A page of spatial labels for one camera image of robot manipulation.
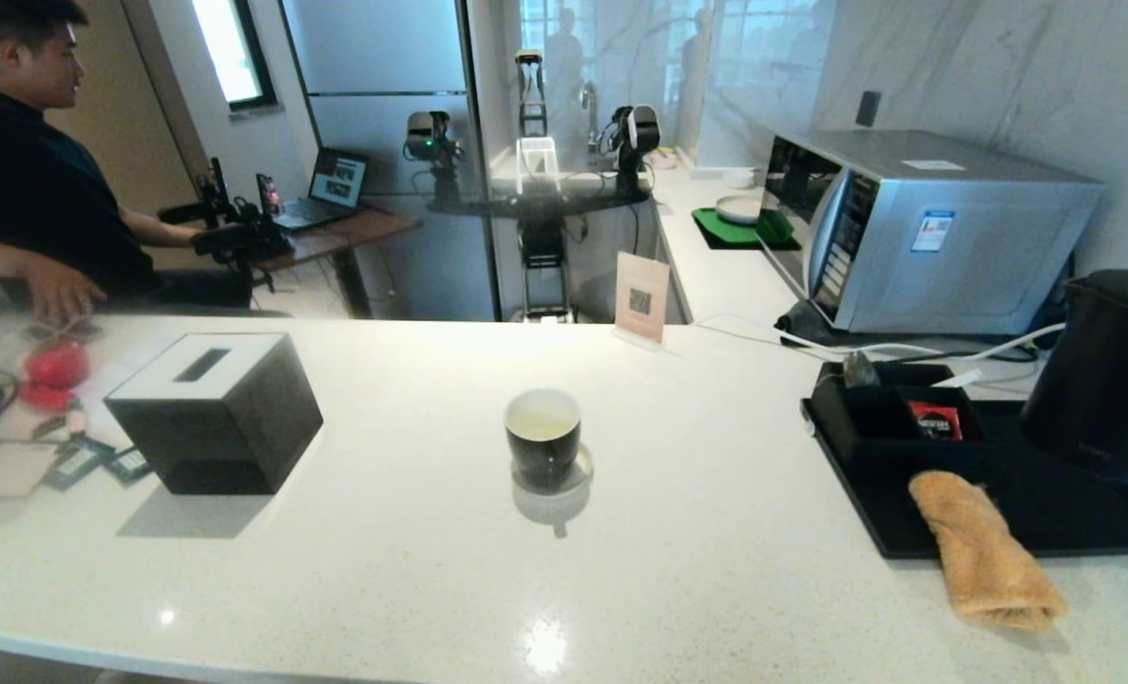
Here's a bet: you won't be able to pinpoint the green tray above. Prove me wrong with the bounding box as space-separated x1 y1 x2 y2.
692 209 800 254

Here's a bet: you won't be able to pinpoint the dark green card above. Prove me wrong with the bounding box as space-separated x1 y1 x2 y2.
44 439 101 491
105 445 156 485

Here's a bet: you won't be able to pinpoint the black serving tray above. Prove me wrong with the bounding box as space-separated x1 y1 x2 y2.
799 366 1128 561

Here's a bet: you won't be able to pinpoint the metal faucet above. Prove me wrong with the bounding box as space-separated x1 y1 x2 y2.
578 81 604 155

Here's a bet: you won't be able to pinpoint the frosted glass partition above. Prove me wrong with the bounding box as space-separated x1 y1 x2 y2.
278 0 503 324

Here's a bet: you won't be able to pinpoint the black tissue box white top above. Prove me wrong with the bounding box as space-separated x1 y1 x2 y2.
105 332 325 497

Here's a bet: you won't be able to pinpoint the red coffee sachet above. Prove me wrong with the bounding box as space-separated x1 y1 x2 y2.
906 401 964 444

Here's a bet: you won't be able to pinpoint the small dark tiles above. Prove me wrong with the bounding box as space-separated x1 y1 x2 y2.
20 318 105 346

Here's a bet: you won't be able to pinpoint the dark curved tabletop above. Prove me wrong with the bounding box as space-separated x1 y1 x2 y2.
428 188 655 221

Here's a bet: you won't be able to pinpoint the round glass coaster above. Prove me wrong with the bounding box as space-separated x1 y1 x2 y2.
511 446 595 497

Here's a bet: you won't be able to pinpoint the silver microwave oven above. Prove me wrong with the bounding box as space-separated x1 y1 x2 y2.
758 131 1104 337

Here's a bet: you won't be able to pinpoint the white bowl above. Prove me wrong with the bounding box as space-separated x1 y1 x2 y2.
713 195 764 227

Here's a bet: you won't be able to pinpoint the black electric kettle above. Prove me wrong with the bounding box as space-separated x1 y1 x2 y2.
1020 269 1128 490

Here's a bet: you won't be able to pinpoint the red round object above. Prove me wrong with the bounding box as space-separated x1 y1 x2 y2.
20 342 94 412

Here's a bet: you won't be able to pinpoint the black sachet organizer box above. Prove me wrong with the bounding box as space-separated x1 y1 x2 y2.
808 364 997 481

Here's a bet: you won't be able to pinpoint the beige QR code sign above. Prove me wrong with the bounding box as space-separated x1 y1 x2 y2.
611 253 671 354

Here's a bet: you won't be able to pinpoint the black teleoperation rig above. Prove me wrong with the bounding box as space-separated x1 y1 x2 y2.
158 159 296 289

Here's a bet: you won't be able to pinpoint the background robot torso column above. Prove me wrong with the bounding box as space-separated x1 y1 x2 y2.
514 49 569 322

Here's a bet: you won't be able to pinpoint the window with dark frame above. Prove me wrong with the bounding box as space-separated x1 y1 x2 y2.
191 0 277 117

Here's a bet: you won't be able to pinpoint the black cup white inside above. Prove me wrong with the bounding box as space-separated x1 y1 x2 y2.
505 389 583 492

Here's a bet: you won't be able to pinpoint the wooden desk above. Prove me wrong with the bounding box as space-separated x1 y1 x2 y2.
258 211 424 321

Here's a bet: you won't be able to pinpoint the person black t-shirt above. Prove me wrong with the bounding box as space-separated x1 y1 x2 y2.
0 0 256 326

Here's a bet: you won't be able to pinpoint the pink pad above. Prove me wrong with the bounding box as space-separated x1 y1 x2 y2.
0 440 56 503

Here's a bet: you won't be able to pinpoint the orange folded towel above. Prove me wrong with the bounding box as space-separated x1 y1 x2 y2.
908 470 1070 634

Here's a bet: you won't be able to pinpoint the open laptop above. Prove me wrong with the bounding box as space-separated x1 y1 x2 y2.
274 150 372 234

